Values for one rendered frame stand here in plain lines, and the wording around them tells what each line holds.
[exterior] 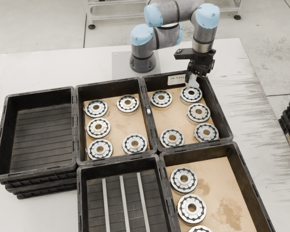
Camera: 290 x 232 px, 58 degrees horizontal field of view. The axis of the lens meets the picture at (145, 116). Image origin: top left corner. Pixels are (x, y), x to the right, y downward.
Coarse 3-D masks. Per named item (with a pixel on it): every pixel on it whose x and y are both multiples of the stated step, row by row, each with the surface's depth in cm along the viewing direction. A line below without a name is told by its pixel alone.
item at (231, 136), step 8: (168, 72) 122; (176, 72) 122; (184, 72) 122; (144, 80) 119; (208, 80) 118; (144, 88) 116; (216, 104) 110; (152, 120) 106; (224, 120) 107; (152, 128) 104; (232, 136) 101; (192, 144) 99; (200, 144) 99; (208, 144) 99; (160, 152) 99
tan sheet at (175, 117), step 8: (176, 88) 129; (176, 96) 126; (176, 104) 123; (184, 104) 123; (152, 112) 121; (160, 112) 121; (168, 112) 121; (176, 112) 121; (184, 112) 121; (160, 120) 118; (168, 120) 118; (176, 120) 118; (184, 120) 118; (160, 128) 116; (176, 128) 115; (184, 128) 115; (192, 128) 115; (184, 136) 113; (192, 136) 113; (184, 144) 111
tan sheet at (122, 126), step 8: (120, 96) 127; (136, 96) 127; (112, 104) 124; (112, 112) 121; (88, 120) 119; (112, 120) 119; (120, 120) 119; (128, 120) 118; (136, 120) 118; (112, 128) 116; (120, 128) 116; (128, 128) 116; (136, 128) 116; (144, 128) 116; (88, 136) 114; (112, 136) 114; (120, 136) 114; (144, 136) 113; (88, 144) 112; (112, 144) 111; (120, 144) 111; (120, 152) 109; (88, 160) 107
